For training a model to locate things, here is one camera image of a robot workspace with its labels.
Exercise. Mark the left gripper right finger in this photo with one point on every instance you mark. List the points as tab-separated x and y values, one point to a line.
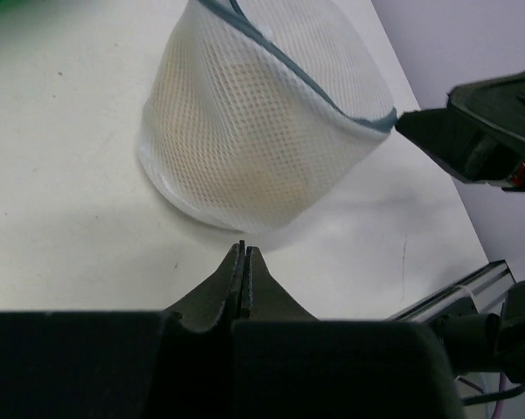
334	369

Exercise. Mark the white mesh laundry bag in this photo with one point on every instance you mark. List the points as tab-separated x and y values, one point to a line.
259	108

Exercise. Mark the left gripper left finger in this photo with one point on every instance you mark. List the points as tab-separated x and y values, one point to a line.
173	363

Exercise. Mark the aluminium frame rail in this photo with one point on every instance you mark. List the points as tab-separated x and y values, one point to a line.
482	291

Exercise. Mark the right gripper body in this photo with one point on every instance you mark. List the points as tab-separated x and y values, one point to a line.
504	169

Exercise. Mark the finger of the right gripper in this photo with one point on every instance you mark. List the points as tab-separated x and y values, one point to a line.
496	105
454	143

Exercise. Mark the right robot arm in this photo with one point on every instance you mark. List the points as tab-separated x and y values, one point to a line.
487	342

